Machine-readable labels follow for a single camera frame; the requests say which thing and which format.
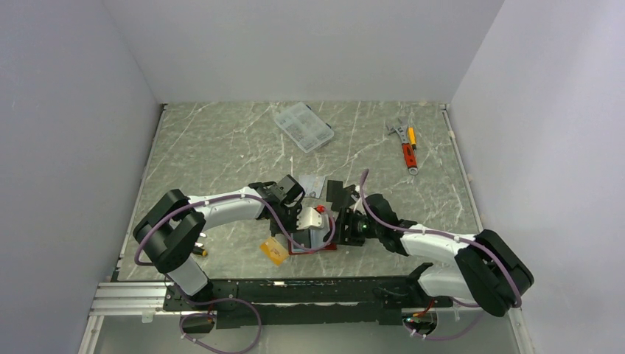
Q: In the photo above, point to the red leather card holder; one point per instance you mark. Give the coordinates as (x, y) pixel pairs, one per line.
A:
(310, 239)

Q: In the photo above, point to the black yellow screwdriver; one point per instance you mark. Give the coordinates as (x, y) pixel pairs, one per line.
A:
(200, 251)

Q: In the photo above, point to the red adjustable wrench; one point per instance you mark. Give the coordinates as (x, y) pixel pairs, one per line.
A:
(401, 129)

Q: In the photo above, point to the clear plastic screw box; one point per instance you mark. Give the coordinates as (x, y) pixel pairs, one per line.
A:
(304, 127)

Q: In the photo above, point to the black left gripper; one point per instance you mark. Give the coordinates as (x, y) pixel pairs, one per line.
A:
(293, 226)

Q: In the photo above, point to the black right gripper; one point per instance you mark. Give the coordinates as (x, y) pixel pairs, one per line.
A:
(346, 217)

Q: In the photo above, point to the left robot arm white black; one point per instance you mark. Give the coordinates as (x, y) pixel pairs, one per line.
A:
(168, 232)

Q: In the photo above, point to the single gold credit card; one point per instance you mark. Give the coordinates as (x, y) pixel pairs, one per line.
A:
(274, 251)

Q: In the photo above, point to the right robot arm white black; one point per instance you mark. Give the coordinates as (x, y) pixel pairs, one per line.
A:
(480, 269)

